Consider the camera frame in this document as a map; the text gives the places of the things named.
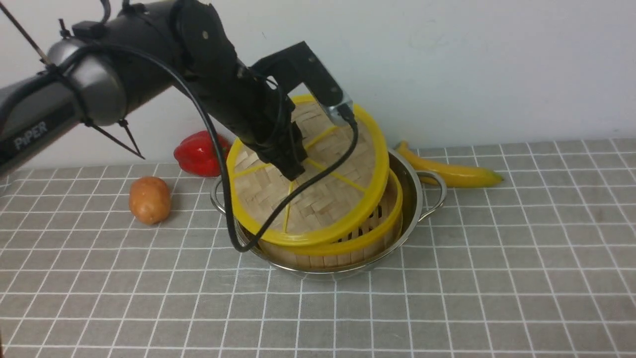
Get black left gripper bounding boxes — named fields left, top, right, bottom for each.
left=189, top=48, right=305, bottom=180

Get yellow woven bamboo steamer lid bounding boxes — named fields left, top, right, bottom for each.
left=227, top=94, right=389, bottom=247

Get yellow rimmed bamboo steamer basket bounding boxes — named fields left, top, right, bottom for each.
left=259, top=171, right=403, bottom=270

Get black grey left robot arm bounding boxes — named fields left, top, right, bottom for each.
left=1, top=0, right=307, bottom=180

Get stainless steel pot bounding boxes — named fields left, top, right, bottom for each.
left=210, top=148, right=448, bottom=280

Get red bell pepper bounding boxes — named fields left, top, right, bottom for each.
left=173, top=131, right=221, bottom=178

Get brown potato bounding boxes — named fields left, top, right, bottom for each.
left=129, top=176, right=172, bottom=226

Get yellow banana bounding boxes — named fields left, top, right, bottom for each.
left=395, top=141, right=504, bottom=188

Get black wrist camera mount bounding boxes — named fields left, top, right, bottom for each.
left=251, top=41, right=355, bottom=127

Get black cable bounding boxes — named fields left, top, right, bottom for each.
left=50, top=42, right=359, bottom=253

